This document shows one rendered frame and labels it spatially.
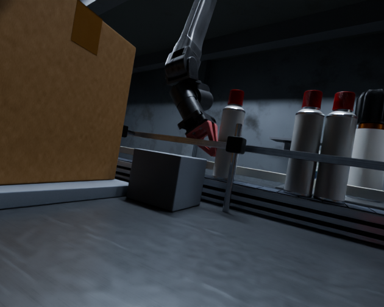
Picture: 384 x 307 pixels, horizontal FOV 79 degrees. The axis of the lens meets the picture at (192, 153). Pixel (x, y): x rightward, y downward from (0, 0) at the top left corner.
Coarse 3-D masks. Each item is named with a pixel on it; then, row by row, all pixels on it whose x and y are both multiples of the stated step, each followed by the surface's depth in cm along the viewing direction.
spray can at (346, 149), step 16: (336, 96) 44; (352, 96) 43; (336, 112) 43; (336, 128) 42; (352, 128) 42; (336, 144) 42; (352, 144) 42; (320, 176) 44; (336, 176) 42; (320, 192) 43; (336, 192) 42
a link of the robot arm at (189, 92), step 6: (180, 84) 59; (186, 84) 60; (174, 90) 59; (180, 90) 59; (186, 90) 59; (192, 90) 60; (174, 96) 59; (180, 96) 58; (186, 96) 58; (192, 96) 59; (198, 96) 63; (174, 102) 60
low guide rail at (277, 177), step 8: (120, 152) 75; (128, 152) 73; (208, 168) 60; (240, 168) 56; (248, 168) 55; (248, 176) 55; (256, 176) 54; (264, 176) 53; (272, 176) 52; (280, 176) 52; (352, 192) 45; (360, 192) 45; (368, 192) 44; (376, 192) 44; (376, 200) 44
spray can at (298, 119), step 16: (304, 96) 46; (320, 96) 45; (304, 112) 45; (320, 112) 44; (304, 128) 44; (320, 128) 44; (304, 144) 44; (288, 160) 47; (304, 160) 44; (288, 176) 46; (304, 176) 44; (288, 192) 45; (304, 192) 44
